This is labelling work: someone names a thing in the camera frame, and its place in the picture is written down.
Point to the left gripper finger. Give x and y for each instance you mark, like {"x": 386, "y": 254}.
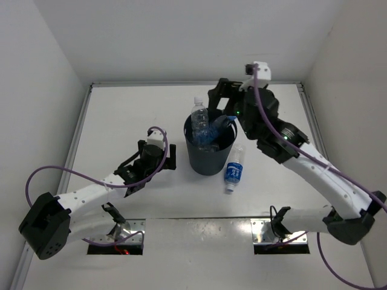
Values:
{"x": 140, "y": 144}
{"x": 170, "y": 157}

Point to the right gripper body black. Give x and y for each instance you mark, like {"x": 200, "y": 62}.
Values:
{"x": 245, "y": 125}

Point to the clear unlabelled plastic bottle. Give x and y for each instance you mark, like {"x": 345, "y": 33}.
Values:
{"x": 200, "y": 124}

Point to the blue cap water bottle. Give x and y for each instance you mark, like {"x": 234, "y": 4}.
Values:
{"x": 219, "y": 125}

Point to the white cap blue label bottle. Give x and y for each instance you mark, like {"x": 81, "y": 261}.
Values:
{"x": 234, "y": 167}

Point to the clear bottle orange blue label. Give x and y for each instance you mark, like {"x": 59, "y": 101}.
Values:
{"x": 212, "y": 147}

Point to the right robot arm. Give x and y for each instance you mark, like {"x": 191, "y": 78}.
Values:
{"x": 350, "y": 213}

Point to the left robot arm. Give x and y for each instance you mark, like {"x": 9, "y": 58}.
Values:
{"x": 50, "y": 222}

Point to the dark round waste bin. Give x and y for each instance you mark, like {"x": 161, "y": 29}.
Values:
{"x": 210, "y": 163}

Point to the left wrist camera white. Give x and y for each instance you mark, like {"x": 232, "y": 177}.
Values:
{"x": 155, "y": 137}

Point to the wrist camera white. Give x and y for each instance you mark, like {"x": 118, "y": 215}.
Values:
{"x": 155, "y": 137}
{"x": 256, "y": 70}

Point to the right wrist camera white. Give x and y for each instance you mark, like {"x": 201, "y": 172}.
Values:
{"x": 256, "y": 70}

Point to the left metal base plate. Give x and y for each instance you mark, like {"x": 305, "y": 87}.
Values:
{"x": 132, "y": 233}

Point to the metal base plate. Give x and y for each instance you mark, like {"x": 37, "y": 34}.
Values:
{"x": 132, "y": 233}
{"x": 262, "y": 234}

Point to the aluminium frame rail left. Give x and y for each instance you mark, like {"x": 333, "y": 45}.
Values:
{"x": 78, "y": 130}

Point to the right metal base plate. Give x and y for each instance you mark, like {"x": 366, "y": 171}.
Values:
{"x": 262, "y": 234}

